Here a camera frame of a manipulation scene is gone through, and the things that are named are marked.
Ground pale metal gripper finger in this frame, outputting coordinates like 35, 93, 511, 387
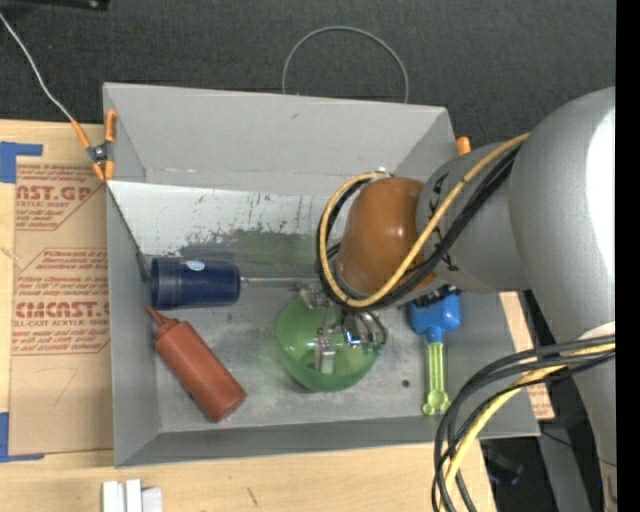
315, 338, 338, 377

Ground dark blue cup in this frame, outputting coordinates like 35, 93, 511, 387
149, 255, 243, 312

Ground grey metal bin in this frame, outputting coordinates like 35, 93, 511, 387
102, 82, 543, 469

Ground clear green plastic bowl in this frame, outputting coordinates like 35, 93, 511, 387
274, 294, 382, 394

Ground brown cardboard board red print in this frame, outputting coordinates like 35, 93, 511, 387
0, 118, 556, 464

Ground red-brown squeeze bottle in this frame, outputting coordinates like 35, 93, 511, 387
144, 304, 249, 425

